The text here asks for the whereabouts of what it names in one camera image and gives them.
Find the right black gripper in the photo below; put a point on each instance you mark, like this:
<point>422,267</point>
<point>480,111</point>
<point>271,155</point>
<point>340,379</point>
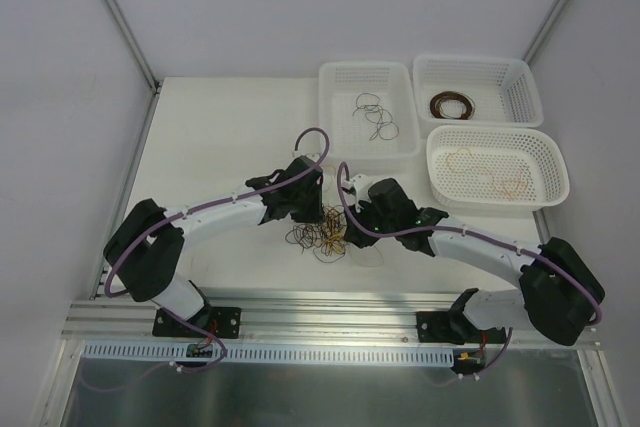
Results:
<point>357,226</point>

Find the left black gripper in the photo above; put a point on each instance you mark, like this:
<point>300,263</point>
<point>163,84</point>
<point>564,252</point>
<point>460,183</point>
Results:
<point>310,208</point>

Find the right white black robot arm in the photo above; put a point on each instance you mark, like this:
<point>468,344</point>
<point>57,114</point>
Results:
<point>552,291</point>

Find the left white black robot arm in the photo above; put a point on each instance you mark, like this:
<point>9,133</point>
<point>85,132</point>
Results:
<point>145,250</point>

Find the white rectangular basket left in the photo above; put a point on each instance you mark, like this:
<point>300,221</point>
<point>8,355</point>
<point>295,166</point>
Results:
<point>367,109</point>

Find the white rectangular basket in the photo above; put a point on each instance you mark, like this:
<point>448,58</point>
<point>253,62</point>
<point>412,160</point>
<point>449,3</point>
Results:
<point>482,90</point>
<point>367,109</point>

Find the white rounded perforated basket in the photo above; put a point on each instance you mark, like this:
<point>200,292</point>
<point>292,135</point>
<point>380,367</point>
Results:
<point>495,168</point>

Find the white rectangular basket right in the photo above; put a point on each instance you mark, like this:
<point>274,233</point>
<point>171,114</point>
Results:
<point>482,90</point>

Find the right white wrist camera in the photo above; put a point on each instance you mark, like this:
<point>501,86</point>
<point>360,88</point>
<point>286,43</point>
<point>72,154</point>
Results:
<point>357,186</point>

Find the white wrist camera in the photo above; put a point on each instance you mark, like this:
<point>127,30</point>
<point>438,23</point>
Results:
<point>313,157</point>
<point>357,186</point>

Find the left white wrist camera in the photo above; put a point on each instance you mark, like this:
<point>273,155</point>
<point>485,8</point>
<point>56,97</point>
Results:
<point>313,157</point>

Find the aluminium mounting rail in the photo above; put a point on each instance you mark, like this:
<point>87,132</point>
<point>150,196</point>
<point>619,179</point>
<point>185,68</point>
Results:
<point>272,316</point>

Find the slotted grey cable duct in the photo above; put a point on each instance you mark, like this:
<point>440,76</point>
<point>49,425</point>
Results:
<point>269,354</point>

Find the right aluminium frame post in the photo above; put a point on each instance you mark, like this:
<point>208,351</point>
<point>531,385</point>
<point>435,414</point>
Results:
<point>544,30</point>

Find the aluminium frame post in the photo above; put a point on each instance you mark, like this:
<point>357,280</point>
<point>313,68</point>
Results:
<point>544,30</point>
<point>131,43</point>

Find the left aluminium frame post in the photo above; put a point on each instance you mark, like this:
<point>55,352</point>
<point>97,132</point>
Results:
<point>131,43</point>

